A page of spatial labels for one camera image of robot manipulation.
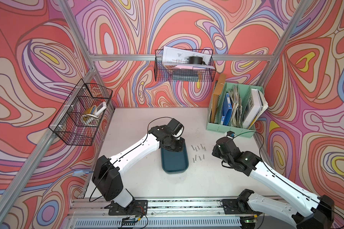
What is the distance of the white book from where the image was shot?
880mm

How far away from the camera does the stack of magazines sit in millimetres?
925

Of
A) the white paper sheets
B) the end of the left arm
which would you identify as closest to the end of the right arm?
the end of the left arm

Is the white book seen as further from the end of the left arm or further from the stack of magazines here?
the end of the left arm

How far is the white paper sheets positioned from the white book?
355 millimetres

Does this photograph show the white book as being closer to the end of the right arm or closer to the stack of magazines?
the stack of magazines

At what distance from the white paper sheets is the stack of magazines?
0.26 m

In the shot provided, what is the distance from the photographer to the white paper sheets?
837 mm
